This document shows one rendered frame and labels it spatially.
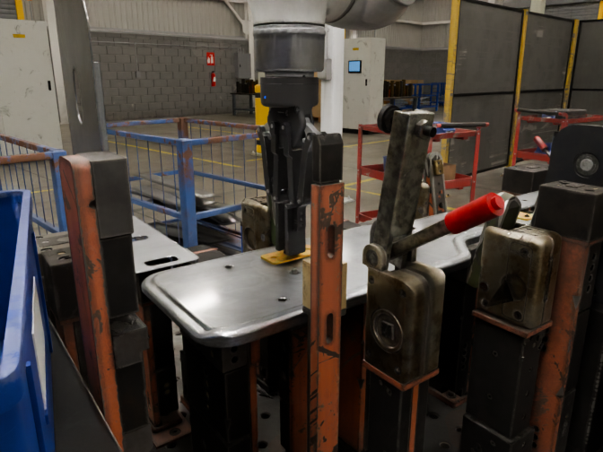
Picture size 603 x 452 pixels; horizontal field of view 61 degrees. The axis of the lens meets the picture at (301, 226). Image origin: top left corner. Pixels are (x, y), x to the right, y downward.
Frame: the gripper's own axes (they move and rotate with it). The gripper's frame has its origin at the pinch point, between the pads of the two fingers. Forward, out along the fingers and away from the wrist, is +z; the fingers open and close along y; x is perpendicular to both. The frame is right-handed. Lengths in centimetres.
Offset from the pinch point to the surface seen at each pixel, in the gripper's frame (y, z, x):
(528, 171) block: 9, 2, -76
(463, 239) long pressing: -9.6, 4.2, -26.3
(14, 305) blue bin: -34, -11, 37
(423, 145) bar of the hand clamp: -21.9, -13.5, -1.1
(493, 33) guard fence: 300, -65, -481
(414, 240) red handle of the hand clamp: -23.0, -4.2, 0.7
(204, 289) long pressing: -2.9, 4.6, 14.8
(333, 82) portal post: 331, -15, -281
